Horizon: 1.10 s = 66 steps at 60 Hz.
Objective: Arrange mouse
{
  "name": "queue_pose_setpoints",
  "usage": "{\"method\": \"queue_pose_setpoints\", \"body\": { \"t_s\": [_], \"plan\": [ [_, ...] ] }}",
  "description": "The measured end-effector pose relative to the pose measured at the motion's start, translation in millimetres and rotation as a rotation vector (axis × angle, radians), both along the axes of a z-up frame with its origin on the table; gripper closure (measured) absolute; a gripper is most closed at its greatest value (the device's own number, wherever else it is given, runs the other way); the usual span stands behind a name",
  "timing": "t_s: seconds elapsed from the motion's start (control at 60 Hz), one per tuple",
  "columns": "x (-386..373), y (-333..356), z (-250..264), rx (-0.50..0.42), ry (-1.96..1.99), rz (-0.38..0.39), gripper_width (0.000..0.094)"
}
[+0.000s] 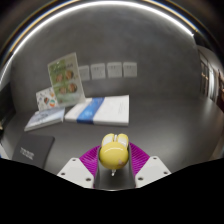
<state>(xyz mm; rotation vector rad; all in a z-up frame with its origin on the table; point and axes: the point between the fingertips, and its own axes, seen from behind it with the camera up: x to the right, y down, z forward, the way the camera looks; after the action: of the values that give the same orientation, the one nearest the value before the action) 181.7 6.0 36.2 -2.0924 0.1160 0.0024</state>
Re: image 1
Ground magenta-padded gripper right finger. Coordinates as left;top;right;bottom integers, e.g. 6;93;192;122
113;142;172;190

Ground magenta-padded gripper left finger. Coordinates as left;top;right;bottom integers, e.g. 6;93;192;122
56;144;115;190

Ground yellow computer mouse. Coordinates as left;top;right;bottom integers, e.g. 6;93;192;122
98;132;131;177

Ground dark grey mouse pad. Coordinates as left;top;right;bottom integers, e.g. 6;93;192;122
11;132;56;170

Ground grey patterned flat box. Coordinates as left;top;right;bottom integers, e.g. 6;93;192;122
23;106;66;133

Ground white box with blue stripe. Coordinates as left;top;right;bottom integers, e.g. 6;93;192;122
63;94;131;127

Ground white card with colourful stickers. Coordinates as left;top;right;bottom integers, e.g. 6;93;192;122
35;86;60;112

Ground green menu sign stand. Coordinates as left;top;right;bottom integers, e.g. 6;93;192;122
47;51;87;108

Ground group of white wall sockets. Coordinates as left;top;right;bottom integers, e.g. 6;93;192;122
77;61;138;82

